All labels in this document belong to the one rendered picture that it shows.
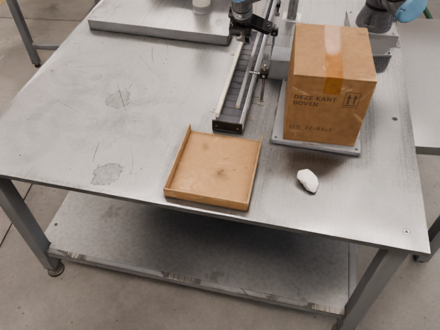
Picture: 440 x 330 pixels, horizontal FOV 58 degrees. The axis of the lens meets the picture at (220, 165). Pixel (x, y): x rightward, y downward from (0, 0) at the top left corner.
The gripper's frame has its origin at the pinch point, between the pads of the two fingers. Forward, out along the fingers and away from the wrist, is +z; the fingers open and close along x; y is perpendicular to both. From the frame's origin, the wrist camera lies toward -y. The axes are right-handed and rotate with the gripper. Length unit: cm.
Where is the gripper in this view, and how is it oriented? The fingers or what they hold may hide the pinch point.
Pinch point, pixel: (250, 41)
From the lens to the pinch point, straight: 169.9
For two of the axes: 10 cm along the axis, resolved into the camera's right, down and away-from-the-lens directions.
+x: -1.9, 9.6, -1.9
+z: 1.1, 2.1, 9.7
